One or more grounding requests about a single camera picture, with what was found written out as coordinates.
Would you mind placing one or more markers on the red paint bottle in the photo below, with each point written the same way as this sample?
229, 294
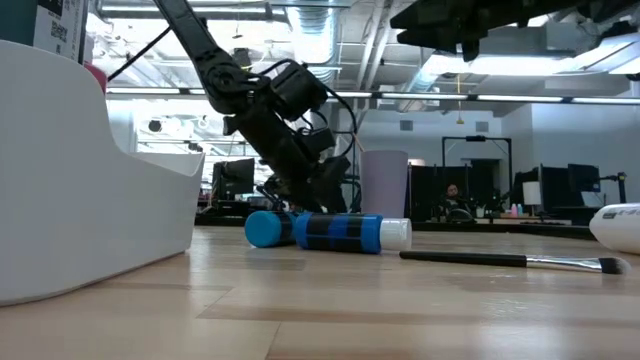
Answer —
97, 77

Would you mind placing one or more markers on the black ceiling-hung device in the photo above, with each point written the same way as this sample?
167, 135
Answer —
242, 55

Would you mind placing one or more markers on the large dark teal paint bottle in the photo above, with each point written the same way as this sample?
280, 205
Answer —
20, 20

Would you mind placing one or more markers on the blue glue stick near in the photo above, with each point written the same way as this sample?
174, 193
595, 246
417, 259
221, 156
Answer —
340, 233

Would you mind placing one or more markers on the lavender plastic cup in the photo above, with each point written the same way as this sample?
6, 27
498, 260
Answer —
384, 185

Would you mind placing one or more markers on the small light blue paint bottle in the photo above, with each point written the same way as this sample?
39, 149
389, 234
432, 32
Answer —
267, 229

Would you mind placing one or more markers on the silver ventilation duct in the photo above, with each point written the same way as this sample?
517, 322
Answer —
315, 35

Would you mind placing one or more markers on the long ceiling light strip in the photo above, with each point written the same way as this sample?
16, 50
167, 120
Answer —
425, 96

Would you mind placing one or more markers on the black partition panel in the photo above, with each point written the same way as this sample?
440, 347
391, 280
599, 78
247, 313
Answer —
430, 192

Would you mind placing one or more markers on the person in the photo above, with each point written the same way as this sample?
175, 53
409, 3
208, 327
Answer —
452, 195

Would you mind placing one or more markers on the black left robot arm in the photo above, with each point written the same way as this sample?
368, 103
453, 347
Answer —
200, 45

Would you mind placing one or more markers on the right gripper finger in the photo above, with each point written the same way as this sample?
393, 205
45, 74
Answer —
435, 17
440, 37

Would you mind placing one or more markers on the white paint bottle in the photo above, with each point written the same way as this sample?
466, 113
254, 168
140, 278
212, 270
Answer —
620, 230

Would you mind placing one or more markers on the black background monitor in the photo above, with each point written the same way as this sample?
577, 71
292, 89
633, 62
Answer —
232, 177
582, 177

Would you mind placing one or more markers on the white plastic tray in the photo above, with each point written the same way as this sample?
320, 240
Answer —
75, 200

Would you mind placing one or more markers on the white table lamp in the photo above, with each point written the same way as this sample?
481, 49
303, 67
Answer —
531, 192

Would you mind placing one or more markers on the black brush white-tipped bristles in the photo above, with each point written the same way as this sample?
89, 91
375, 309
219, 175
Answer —
465, 258

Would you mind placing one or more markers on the ceiling light panel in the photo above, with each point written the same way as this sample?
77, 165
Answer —
550, 65

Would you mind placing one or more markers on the pink bottle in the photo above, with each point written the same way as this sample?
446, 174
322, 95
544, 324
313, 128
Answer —
513, 210

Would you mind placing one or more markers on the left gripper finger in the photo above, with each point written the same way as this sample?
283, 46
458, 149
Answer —
337, 185
300, 190

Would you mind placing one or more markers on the black background rig frame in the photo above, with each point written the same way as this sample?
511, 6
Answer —
475, 138

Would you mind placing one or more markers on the thin wooden paintbrush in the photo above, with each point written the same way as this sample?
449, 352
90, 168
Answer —
358, 142

